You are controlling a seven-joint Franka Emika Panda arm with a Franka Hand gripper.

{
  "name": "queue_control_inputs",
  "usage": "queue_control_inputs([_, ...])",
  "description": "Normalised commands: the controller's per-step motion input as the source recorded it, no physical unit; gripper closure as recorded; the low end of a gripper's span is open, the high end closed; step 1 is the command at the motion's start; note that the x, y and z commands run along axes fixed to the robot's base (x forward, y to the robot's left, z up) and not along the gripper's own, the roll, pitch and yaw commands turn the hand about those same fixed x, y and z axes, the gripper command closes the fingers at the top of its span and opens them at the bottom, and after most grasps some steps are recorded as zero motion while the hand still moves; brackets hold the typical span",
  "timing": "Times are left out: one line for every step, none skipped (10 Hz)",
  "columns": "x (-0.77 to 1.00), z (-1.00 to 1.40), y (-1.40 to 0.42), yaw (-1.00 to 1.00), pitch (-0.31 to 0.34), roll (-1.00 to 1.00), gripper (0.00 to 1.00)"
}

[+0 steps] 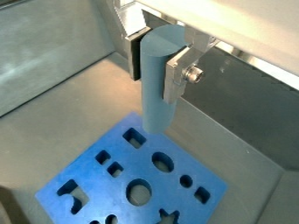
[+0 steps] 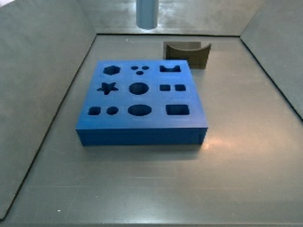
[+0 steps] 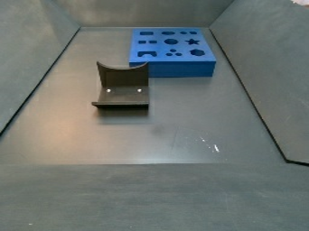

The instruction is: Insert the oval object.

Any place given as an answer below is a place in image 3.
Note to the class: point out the black curved holder stand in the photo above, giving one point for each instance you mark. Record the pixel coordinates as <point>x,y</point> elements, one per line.
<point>123,81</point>

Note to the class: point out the blue shape sorter block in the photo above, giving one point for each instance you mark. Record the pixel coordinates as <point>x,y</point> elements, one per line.
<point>177,52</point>

